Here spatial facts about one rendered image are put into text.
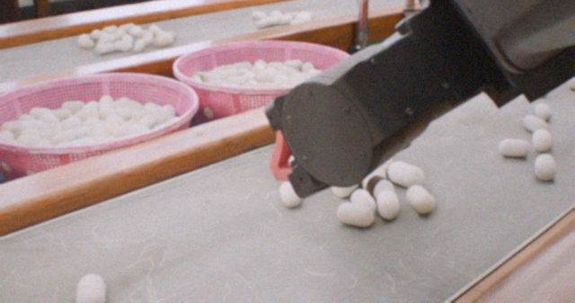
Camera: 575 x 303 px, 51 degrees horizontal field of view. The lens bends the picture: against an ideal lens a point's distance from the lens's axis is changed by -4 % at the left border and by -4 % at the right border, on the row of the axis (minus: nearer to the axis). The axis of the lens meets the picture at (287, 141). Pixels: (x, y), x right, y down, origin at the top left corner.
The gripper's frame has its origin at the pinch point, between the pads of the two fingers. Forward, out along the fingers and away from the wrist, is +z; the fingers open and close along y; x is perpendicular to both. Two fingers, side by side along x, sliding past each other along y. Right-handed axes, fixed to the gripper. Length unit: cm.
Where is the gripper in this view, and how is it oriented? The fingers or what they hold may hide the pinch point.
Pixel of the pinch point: (279, 168)
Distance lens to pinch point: 50.0
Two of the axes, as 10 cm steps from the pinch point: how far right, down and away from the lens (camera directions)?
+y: -7.4, 2.7, -6.2
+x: 4.4, 8.9, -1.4
